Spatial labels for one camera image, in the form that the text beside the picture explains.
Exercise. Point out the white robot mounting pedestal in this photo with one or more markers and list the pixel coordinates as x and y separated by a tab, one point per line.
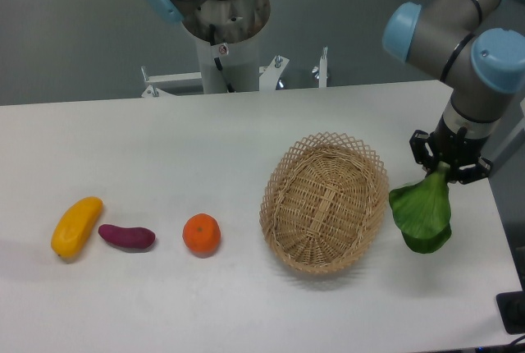
225	68

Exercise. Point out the black device at table edge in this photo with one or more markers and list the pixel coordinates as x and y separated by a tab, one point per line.
511	308

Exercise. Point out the orange tangerine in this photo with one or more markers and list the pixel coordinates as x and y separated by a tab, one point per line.
202	235

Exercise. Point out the yellow mango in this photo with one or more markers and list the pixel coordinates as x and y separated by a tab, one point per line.
75	227

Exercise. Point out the woven wicker basket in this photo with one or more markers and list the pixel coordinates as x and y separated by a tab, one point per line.
324	203

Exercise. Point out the purple sweet potato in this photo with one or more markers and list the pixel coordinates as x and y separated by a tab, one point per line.
127	238

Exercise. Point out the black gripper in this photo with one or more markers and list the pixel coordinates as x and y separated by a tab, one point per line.
453	148

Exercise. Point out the green leafy vegetable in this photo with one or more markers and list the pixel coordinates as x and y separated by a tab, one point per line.
422	211

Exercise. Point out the grey blue-capped robot arm right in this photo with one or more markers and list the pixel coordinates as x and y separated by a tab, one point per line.
484	71

